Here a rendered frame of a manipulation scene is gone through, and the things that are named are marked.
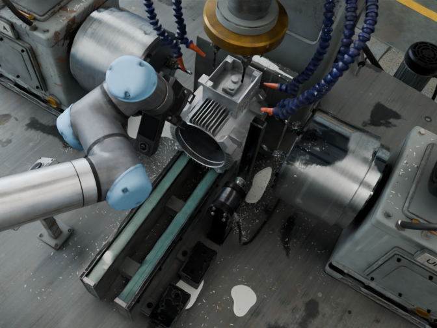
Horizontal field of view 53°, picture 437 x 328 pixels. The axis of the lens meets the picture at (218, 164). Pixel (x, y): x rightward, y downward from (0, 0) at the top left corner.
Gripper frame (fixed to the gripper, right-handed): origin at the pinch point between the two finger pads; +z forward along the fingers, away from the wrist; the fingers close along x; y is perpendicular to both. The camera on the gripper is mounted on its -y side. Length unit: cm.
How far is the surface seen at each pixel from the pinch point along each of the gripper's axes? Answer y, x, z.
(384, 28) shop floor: 126, -30, 198
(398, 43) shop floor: 120, -43, 194
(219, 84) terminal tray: 13.6, -3.3, 4.6
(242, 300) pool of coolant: -32.0, -33.9, 14.5
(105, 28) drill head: 12.2, 27.8, -1.6
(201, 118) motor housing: 3.8, -4.9, -0.4
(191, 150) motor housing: -4.3, -2.7, 13.7
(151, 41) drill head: 14.6, 15.7, -0.6
